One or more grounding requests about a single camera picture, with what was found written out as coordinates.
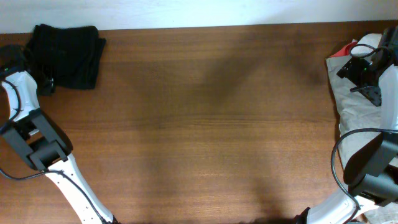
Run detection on black shorts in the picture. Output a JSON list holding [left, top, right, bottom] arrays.
[[26, 24, 106, 90]]

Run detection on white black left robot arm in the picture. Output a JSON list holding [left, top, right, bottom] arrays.
[[1, 45, 118, 224]]

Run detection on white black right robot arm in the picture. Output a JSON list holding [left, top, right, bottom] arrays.
[[293, 27, 397, 223]]

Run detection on grey shorts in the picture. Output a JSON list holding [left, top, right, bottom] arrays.
[[325, 55, 398, 224]]

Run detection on white cloth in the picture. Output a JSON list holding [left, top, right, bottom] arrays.
[[349, 34, 382, 57]]

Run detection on red cloth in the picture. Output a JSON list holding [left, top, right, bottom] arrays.
[[330, 41, 358, 58]]

